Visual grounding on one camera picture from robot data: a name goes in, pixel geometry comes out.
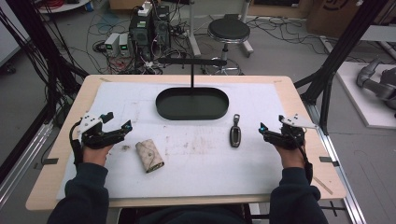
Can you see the beige tape strip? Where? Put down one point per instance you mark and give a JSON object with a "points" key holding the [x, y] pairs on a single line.
{"points": [[322, 185]]}

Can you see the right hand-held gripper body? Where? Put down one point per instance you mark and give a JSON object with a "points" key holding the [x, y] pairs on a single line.
{"points": [[292, 135]]}

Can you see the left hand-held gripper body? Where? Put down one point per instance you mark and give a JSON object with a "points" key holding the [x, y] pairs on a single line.
{"points": [[93, 137]]}

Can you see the white power strip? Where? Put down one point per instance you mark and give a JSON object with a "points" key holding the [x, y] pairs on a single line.
{"points": [[144, 9]]}

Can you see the person's right hand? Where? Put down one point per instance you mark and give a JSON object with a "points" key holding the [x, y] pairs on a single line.
{"points": [[292, 158]]}

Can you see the person's torso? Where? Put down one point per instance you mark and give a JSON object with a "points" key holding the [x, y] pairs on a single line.
{"points": [[186, 216]]}

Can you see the white table mat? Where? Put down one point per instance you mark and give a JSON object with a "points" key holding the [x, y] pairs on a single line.
{"points": [[193, 168]]}

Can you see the cardboard box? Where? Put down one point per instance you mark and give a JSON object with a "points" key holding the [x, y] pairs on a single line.
{"points": [[339, 15]]}

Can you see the black frame post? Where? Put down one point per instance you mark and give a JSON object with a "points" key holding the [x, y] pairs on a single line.
{"points": [[34, 46], [339, 53]]}

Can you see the person's left hand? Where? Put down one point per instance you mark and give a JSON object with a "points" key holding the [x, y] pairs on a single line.
{"points": [[96, 155]]}

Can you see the aluminium rail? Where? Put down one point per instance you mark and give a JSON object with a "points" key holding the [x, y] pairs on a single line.
{"points": [[21, 161], [337, 161]]}

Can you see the white table leg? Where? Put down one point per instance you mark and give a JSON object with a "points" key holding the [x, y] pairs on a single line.
{"points": [[246, 28], [193, 29]]}

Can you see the dark car key fob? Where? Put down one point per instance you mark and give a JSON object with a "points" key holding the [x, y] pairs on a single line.
{"points": [[235, 134]]}

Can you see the black round stool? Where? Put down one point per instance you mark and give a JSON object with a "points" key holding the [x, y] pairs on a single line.
{"points": [[229, 31]]}

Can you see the white floor board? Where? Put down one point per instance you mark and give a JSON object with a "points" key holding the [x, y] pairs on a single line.
{"points": [[367, 102]]}

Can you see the grey power supply unit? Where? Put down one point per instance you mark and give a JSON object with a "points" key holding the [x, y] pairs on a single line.
{"points": [[124, 45], [112, 44]]}

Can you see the beige key wallet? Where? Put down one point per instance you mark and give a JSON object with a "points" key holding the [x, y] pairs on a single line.
{"points": [[149, 156]]}

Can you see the black computer tower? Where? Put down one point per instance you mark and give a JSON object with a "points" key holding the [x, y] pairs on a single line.
{"points": [[162, 28], [141, 35]]}

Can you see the black tape strip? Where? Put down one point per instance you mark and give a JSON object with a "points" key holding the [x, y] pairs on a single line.
{"points": [[49, 161], [328, 160]]}

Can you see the black oval tray with hanger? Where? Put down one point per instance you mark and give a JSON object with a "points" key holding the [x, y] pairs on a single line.
{"points": [[192, 104]]}

